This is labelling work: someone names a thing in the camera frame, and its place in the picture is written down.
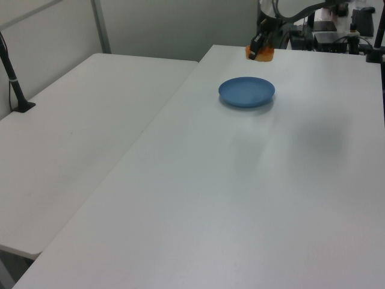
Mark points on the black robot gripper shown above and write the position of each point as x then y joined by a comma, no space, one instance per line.
270,27

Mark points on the blue round plate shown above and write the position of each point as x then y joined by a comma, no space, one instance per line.
246,91

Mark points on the emergency stop button box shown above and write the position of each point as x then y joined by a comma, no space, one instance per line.
354,39

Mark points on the black clamped camera stand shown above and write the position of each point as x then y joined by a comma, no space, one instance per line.
376,45

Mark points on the grey partition post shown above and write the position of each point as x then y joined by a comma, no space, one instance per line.
100,27

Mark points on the black electronics box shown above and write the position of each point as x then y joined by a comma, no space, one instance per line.
329,42

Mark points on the orange glazed bread loaf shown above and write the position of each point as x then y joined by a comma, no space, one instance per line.
266,54

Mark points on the black office chair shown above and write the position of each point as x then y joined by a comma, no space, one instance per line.
362,19

